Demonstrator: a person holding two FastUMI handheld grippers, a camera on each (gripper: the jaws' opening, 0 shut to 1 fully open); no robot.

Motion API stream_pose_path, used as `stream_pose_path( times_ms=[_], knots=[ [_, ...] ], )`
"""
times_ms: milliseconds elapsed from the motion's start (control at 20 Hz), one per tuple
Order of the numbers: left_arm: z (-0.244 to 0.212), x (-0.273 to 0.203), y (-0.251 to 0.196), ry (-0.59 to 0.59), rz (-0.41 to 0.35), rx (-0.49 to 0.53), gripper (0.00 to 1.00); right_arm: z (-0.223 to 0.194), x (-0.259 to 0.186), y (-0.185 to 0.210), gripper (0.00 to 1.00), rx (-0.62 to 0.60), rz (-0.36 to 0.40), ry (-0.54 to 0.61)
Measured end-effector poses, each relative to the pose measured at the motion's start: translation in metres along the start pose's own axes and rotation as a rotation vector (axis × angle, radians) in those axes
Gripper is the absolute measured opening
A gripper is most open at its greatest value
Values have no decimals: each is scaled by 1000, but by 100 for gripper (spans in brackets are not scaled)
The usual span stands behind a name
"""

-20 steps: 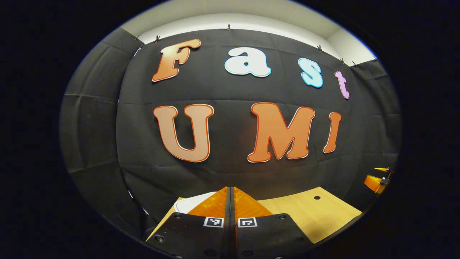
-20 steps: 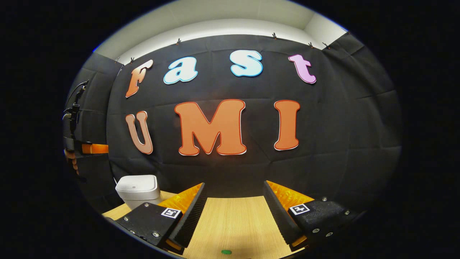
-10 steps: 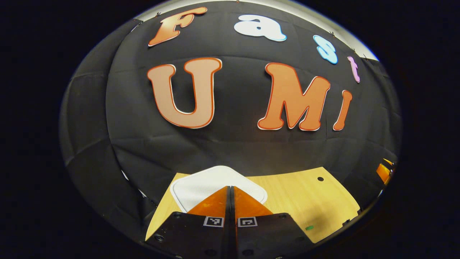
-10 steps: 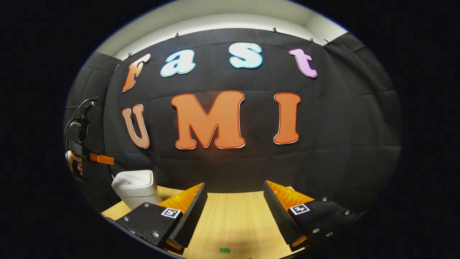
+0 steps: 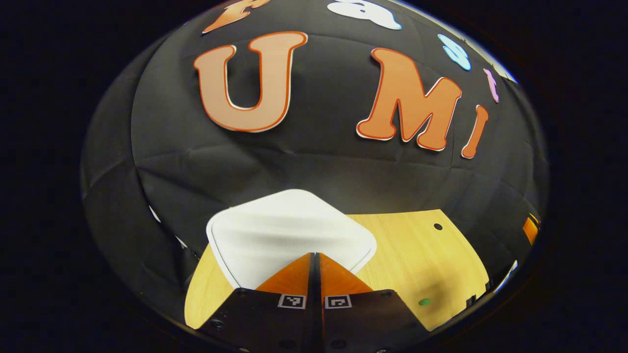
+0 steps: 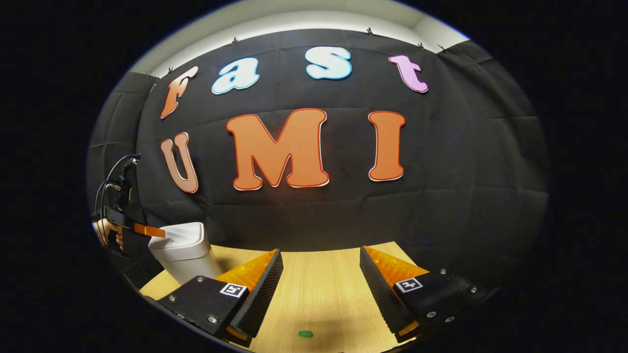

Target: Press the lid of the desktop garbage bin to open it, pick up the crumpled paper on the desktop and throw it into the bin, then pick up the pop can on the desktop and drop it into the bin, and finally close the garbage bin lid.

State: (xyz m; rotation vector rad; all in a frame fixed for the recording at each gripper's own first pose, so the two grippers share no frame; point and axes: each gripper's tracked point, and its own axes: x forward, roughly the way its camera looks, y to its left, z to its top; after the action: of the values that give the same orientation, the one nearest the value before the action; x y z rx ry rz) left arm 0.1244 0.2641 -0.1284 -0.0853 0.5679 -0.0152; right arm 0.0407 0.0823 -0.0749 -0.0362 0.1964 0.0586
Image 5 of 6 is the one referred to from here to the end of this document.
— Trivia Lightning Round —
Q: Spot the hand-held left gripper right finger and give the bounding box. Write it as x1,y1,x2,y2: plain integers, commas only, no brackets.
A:
318,252,433,353

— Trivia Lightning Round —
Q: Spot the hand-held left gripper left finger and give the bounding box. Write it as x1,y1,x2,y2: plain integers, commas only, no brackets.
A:
196,252,318,353

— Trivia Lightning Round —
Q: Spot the wooden desktop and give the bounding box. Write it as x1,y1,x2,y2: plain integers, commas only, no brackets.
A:
184,209,491,332

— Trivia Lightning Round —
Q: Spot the black backdrop cloth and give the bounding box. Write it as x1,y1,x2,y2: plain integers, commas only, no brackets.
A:
81,0,549,324

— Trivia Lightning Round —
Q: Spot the white desktop garbage bin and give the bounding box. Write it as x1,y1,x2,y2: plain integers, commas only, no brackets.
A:
206,189,377,290

